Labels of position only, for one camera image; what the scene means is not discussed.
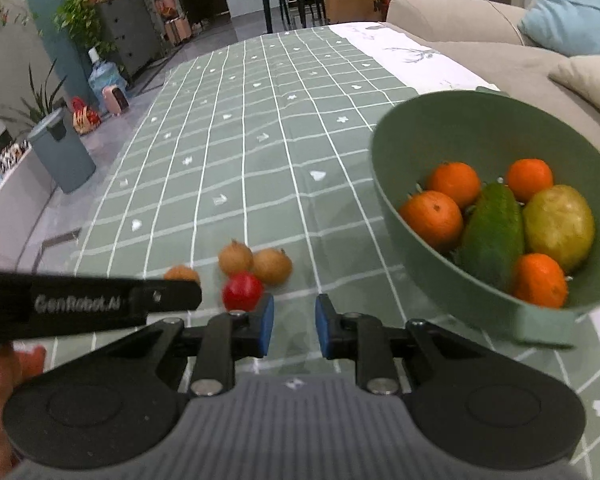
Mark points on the orange tangerine back right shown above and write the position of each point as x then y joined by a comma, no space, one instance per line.
528,176

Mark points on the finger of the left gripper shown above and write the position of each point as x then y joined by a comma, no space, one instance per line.
35,306

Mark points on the green cucumber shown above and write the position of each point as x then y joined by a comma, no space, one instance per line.
493,238

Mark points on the yellow green pear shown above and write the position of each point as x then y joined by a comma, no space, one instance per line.
559,223

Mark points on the green potted plant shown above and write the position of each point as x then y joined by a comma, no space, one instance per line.
81,21

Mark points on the brown nike paper bag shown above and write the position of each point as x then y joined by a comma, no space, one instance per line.
346,11

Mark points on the pink small heater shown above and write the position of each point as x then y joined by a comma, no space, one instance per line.
115,100

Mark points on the person left hand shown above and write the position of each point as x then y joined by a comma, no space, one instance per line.
16,367

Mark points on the orange tangerine back left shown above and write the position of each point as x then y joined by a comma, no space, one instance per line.
457,180

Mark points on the beige sofa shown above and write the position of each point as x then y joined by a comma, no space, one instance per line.
484,37

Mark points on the red tomato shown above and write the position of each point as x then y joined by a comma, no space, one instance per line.
242,292

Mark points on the brown longan front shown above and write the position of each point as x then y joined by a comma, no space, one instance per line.
181,272

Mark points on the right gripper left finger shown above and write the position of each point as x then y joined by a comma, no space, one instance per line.
227,338

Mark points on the grey drawer cabinet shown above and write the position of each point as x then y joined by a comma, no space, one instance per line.
128,26

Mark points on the grey trash bin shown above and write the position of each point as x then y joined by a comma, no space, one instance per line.
61,150

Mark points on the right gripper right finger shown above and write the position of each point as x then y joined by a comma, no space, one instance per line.
360,338

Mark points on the beige cushion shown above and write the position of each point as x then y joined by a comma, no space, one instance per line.
581,75

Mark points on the light blue cushion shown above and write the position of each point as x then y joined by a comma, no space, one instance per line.
569,27

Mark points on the green checked tablecloth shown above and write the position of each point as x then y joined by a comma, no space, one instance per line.
268,142

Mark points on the green plastic bowl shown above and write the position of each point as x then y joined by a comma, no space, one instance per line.
473,279

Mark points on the blue water jug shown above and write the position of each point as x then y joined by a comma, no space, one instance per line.
103,74

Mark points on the orange tangerine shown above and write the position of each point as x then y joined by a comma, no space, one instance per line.
457,180
528,176
539,279
435,218

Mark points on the orange tangerine left front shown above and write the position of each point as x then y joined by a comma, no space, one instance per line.
435,218

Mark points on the brown longan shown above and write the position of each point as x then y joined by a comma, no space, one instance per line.
235,258
272,266
181,272

